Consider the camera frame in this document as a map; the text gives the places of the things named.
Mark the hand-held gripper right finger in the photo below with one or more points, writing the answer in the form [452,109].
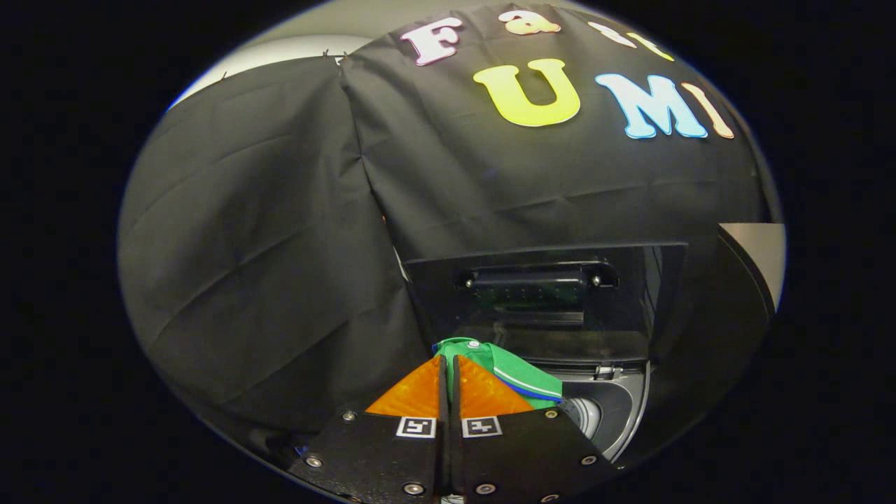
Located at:
[511,455]

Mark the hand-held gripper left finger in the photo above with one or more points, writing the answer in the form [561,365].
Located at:
[392,455]

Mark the green polo shirt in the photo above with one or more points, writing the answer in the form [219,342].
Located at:
[525,378]

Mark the dark washing machine lid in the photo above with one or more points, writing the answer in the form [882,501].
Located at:
[630,294]

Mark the black backdrop cloth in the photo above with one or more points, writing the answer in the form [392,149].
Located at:
[266,245]

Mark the beige cabinet with dark top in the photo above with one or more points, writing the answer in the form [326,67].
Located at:
[759,252]

